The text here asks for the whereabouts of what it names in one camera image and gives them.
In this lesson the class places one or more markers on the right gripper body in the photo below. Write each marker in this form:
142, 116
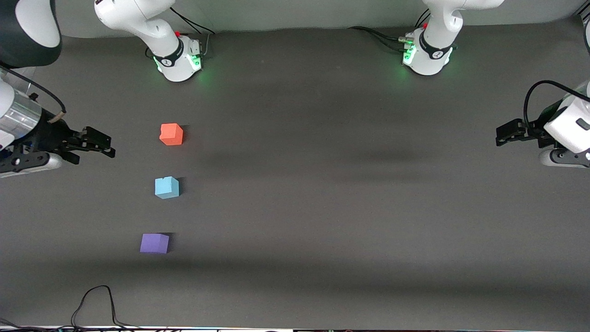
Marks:
50, 134

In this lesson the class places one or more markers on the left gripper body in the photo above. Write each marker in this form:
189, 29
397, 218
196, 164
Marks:
534, 129

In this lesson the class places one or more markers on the orange foam block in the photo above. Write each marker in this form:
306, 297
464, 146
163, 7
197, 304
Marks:
171, 134

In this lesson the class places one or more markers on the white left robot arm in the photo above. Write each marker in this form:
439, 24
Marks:
435, 50

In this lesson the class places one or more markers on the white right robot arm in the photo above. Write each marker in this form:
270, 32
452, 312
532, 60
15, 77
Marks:
138, 18

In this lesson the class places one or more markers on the purple foam block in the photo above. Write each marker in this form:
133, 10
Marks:
154, 243

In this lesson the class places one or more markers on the light blue foam block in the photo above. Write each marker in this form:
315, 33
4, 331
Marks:
166, 188

